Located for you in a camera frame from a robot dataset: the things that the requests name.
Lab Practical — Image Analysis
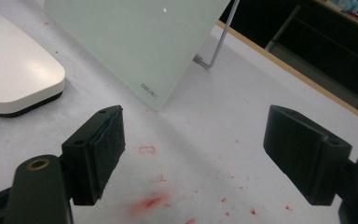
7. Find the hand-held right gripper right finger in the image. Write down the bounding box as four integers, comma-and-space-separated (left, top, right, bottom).
262, 105, 353, 206

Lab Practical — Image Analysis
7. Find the white whiteboard eraser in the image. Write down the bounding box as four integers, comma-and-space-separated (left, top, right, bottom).
0, 6, 67, 119

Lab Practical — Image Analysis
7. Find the metal whiteboard support stand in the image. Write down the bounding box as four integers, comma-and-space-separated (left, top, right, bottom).
193, 0, 241, 70

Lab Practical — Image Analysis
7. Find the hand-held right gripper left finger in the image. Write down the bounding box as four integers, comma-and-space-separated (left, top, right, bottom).
61, 105, 127, 207

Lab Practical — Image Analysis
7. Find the glass whiteboard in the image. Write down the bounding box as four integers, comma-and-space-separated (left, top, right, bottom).
43, 0, 233, 112

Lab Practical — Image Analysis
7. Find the teal object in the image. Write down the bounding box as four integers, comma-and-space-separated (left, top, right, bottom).
337, 0, 358, 14

